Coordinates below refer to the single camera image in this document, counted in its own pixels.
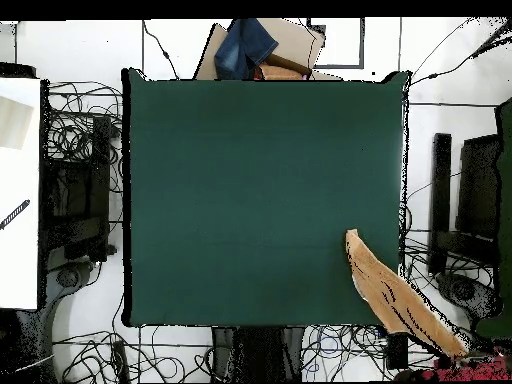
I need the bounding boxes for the tan terry towel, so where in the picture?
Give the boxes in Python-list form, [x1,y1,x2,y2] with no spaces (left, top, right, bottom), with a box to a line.
[344,228,470,360]

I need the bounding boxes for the dark green table cloth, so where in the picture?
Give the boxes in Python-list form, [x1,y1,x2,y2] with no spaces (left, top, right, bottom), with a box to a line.
[120,67,412,329]

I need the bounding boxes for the folded tan towel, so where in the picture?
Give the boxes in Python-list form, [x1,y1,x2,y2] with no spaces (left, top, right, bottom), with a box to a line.
[257,62,307,81]

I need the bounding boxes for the dark brown cloth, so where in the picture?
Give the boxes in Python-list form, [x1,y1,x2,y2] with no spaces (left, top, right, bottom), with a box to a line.
[263,53,313,78]

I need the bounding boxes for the black equipment stand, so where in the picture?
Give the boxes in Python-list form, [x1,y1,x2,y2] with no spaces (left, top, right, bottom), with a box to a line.
[41,115,117,265]

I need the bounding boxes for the blue jeans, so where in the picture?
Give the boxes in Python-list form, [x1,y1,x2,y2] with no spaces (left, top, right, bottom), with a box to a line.
[213,17,280,80]

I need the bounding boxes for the cardboard box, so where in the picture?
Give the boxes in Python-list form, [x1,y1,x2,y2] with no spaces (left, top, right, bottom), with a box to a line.
[193,17,343,82]

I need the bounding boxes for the small black box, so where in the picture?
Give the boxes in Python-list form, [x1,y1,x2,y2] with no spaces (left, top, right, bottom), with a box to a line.
[385,332,409,370]

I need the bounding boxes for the black power strip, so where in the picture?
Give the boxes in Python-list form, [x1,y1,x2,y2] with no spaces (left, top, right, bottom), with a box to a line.
[111,339,131,383]

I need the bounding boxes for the grey chair base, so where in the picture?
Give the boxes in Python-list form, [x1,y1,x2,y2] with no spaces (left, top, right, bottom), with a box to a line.
[11,259,97,383]

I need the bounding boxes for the black chair base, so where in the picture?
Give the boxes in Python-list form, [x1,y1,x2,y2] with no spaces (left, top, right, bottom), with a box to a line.
[435,271,503,321]

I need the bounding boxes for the black striped tool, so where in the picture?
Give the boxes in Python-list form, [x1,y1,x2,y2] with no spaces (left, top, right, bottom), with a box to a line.
[0,198,32,231]

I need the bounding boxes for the white table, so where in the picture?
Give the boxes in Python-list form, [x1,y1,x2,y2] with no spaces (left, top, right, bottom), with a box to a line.
[0,76,42,311]

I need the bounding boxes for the dark green hanging cloth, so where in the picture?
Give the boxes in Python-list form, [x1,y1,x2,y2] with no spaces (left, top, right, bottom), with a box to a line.
[475,97,512,340]

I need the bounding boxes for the beige box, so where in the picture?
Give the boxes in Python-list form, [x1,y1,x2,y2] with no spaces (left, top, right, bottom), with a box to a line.
[0,94,35,151]

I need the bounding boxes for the black device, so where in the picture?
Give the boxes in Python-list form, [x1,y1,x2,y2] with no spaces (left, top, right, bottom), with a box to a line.
[0,61,37,79]

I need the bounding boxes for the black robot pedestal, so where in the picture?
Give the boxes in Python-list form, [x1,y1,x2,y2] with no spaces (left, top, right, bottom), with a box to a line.
[211,325,307,383]

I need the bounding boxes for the thin black cable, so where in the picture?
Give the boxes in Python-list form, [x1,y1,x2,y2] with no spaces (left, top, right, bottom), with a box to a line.
[142,19,180,80]

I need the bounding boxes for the black frame stand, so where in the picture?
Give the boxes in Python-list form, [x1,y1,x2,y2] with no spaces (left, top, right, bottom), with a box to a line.
[427,132,503,277]

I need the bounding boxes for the grey rectangular frame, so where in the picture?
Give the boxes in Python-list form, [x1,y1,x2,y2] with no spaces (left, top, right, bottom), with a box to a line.
[305,17,366,70]

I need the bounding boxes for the black cable with plug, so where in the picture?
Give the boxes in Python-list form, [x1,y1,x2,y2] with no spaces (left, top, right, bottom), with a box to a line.
[409,17,512,87]

